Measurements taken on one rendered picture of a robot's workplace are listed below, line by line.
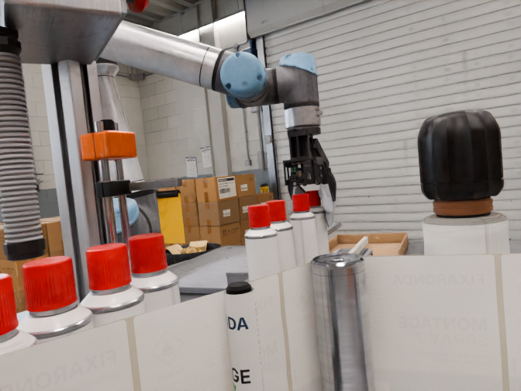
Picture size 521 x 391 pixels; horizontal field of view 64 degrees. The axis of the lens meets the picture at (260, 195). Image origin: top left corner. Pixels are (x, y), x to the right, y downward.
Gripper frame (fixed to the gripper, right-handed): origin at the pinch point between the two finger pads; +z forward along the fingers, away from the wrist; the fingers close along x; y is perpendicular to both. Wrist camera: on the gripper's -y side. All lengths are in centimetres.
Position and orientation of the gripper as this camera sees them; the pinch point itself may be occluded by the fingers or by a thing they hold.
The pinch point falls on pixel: (315, 221)
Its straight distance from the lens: 92.0
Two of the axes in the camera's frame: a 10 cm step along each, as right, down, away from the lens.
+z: 1.0, 9.9, 0.5
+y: -4.0, 0.9, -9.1
